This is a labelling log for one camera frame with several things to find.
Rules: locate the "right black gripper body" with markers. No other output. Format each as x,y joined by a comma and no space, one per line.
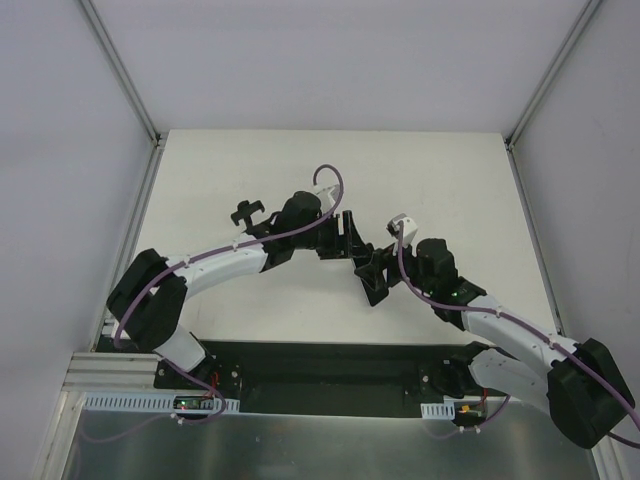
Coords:
386,270

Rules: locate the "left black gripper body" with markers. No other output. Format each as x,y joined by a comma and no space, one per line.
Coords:
341,235

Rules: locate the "black phone stand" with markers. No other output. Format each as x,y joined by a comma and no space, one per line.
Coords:
255,232

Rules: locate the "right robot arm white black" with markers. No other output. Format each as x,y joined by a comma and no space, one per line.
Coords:
578,385

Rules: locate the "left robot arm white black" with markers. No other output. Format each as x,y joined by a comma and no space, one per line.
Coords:
151,294

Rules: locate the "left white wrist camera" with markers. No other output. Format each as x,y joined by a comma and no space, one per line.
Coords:
328,195

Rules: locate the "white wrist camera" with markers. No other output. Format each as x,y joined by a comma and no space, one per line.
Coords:
403,229
328,195

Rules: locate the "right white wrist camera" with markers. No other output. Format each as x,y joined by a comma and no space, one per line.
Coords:
403,229

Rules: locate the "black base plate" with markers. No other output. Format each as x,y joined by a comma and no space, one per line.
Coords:
354,380

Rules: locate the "right white cable duct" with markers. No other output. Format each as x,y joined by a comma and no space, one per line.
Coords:
438,411

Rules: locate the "white cable duct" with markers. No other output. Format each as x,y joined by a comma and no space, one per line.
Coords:
158,403
438,411

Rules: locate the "left white cable duct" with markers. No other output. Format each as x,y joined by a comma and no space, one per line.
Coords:
158,403

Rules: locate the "left aluminium frame post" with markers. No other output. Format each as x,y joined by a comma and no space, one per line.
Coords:
120,72

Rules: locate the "aluminium frame post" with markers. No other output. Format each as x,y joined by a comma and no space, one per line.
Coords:
120,72
569,43

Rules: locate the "right aluminium frame post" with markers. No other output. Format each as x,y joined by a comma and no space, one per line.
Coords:
569,43

